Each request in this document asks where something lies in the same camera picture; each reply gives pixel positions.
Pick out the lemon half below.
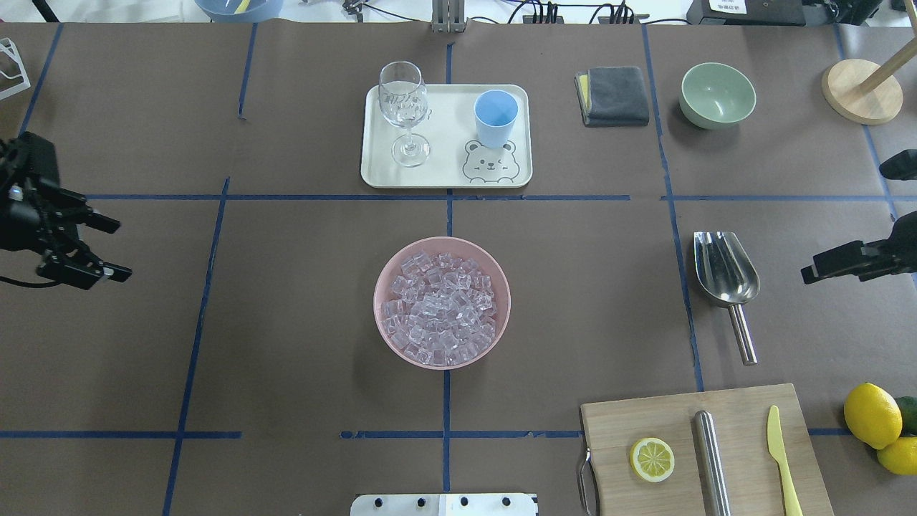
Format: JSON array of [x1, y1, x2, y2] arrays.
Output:
[[629, 437, 676, 483]]

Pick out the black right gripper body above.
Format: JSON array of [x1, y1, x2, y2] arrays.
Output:
[[878, 212, 917, 275]]

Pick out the blue plastic cup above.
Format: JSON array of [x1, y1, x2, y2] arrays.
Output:
[[473, 89, 519, 149]]

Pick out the green bowl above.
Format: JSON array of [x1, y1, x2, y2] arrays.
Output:
[[679, 62, 757, 130]]

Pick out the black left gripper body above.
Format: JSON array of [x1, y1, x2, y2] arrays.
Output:
[[1, 132, 92, 254]]

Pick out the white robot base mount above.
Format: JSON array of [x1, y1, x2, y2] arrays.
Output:
[[350, 492, 539, 515]]

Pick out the aluminium frame post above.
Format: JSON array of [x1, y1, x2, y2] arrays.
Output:
[[431, 0, 467, 34]]

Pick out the yellow plastic knife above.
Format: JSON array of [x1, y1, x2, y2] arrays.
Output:
[[766, 405, 803, 515]]

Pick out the wooden cutting board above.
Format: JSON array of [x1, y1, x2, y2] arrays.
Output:
[[576, 383, 835, 516]]

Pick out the white wire cup rack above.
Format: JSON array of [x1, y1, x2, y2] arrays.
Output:
[[1, 38, 32, 100]]

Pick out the clear wine glass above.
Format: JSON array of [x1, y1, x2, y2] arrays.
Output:
[[378, 61, 431, 168]]

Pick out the yellow lemon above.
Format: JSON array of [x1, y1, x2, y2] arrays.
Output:
[[875, 436, 917, 476], [844, 382, 903, 450]]

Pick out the green lime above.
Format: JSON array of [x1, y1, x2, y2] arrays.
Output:
[[895, 396, 917, 436]]

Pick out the pink bowl of ice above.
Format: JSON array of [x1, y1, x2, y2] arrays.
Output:
[[373, 237, 512, 370]]

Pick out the metal ice scoop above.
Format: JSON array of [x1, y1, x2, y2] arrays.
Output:
[[692, 231, 760, 366]]

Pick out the cream bear tray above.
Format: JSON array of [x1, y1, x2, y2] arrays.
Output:
[[360, 84, 534, 188]]

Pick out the blue bowl with fork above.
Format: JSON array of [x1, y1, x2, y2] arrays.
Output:
[[194, 0, 284, 23]]

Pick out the wooden stand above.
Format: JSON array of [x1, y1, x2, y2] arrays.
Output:
[[821, 38, 916, 126]]

